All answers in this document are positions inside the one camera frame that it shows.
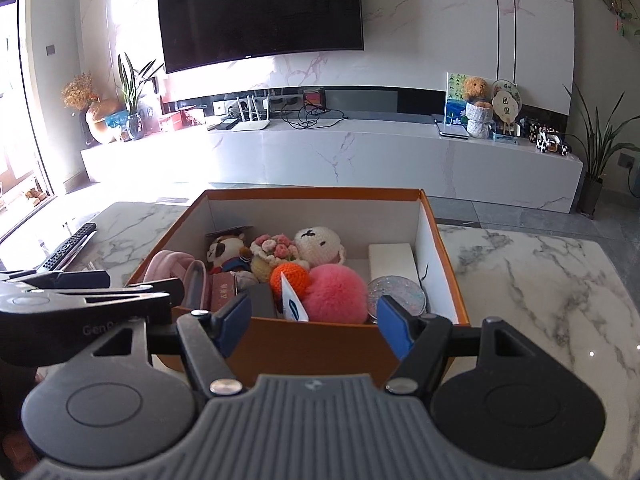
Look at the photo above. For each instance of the round paper fan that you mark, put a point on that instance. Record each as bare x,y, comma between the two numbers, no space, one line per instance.
506,102

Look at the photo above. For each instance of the green plant in blue vase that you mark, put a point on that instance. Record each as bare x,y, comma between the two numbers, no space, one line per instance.
135,110

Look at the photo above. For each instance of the orange cardboard box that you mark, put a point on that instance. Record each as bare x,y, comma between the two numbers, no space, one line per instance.
310,355

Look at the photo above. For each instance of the white box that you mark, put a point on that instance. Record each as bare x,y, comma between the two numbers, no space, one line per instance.
392,262

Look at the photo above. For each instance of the pink fluffy pom-pom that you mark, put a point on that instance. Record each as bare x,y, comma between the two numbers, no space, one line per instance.
337,295

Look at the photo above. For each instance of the small white plush doll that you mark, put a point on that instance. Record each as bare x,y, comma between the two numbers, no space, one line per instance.
225,252

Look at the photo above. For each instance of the white router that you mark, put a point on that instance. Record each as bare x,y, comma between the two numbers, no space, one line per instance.
252,122

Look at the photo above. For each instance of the white marble tv console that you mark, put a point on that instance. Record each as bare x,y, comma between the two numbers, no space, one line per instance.
375,160

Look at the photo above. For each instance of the red gift boxes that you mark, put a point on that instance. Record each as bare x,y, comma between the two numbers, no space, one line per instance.
182,121

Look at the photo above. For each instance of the potted green plant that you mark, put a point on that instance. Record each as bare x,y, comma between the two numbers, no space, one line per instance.
595,160

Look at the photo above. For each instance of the dark grey box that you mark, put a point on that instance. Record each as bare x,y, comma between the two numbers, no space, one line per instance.
261,300

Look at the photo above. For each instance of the grey wall switch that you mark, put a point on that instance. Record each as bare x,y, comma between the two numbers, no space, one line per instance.
50,50

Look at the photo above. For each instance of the silver laptop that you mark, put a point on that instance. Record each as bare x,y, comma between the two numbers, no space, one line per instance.
452,132

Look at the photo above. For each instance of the dark red booklet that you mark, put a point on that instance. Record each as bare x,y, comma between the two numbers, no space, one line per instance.
223,292

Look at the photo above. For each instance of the white crochet doll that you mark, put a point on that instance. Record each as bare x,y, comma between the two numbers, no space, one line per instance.
320,245

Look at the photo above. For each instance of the dried flowers in pot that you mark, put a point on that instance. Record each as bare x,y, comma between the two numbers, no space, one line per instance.
100,120

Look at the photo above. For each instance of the grey wall socket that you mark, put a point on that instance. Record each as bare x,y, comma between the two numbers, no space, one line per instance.
627,161

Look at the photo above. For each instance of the teddy bear bouquet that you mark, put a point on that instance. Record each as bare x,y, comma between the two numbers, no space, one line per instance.
477,110

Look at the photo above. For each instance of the crochet flower doll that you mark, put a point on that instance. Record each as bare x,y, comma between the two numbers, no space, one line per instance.
272,255

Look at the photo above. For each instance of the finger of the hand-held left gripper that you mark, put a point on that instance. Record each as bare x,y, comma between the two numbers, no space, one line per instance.
150,310
75,279

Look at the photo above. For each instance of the green blue painting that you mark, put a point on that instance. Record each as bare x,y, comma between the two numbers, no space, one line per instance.
452,100

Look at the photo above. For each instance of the blue packet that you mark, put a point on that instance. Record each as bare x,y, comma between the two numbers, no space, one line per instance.
117,120

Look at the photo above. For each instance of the blue white hang tag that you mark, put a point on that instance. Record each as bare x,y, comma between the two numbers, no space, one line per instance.
295,302

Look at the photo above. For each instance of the silver glitter round disc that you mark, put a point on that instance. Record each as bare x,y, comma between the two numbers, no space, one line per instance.
397,292

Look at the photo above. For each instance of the clear acrylic block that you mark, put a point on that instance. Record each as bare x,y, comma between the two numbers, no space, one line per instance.
506,136

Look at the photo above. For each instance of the black white cow toys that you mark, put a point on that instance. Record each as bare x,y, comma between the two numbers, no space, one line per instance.
550,140

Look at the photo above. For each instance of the brown boots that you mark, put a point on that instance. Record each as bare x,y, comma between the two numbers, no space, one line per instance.
35,196

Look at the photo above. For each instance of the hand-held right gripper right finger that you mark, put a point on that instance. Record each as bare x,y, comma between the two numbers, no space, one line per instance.
395,322

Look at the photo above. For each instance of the black television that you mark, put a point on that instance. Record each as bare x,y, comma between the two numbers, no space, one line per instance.
260,10

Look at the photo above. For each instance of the small red box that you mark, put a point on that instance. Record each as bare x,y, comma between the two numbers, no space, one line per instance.
314,100

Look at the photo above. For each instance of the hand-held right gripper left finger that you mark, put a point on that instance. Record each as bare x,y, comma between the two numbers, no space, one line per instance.
235,317

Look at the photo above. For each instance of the small black box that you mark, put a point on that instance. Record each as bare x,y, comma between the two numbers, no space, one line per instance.
226,125

